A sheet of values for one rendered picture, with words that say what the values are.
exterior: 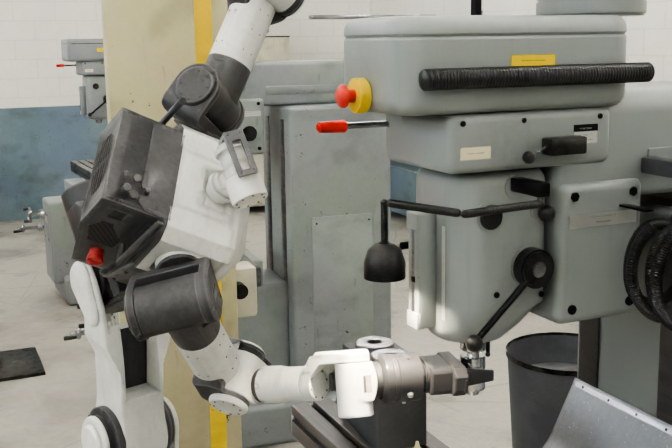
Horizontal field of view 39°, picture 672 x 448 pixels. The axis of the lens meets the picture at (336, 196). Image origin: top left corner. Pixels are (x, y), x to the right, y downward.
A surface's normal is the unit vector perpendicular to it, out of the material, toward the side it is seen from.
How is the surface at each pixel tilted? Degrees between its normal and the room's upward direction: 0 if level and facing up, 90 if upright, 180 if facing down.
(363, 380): 72
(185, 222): 58
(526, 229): 90
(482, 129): 90
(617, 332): 90
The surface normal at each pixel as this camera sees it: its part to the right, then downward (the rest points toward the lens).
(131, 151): 0.56, -0.43
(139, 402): 0.67, 0.19
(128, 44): 0.40, 0.14
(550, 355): 0.08, 0.10
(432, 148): -0.91, 0.08
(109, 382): -0.74, 0.12
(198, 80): -0.27, -0.33
